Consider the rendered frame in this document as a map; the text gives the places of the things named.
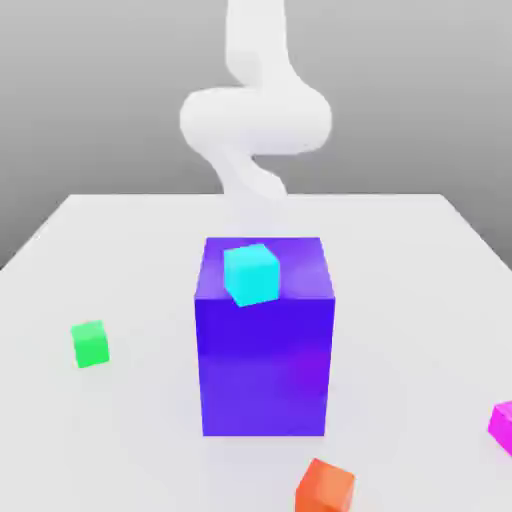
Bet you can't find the small cyan cube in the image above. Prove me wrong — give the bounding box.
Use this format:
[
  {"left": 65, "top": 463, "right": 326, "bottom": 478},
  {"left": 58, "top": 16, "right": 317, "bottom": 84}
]
[{"left": 222, "top": 242, "right": 281, "bottom": 309}]

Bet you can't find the small green cube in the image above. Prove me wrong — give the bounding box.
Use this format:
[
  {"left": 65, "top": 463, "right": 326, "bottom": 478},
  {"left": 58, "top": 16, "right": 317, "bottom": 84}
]
[{"left": 70, "top": 319, "right": 111, "bottom": 370}]

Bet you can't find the small orange cube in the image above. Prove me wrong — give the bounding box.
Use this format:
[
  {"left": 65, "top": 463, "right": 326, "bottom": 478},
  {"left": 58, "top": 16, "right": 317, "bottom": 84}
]
[{"left": 294, "top": 457, "right": 357, "bottom": 512}]

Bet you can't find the small magenta cube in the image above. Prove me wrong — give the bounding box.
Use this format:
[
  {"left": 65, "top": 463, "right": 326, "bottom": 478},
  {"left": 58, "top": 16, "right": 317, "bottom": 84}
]
[{"left": 486, "top": 400, "right": 512, "bottom": 457}]

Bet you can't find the large purple box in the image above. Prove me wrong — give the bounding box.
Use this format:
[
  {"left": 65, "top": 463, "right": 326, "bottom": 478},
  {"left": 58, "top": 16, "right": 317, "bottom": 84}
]
[{"left": 193, "top": 236, "right": 336, "bottom": 438}]

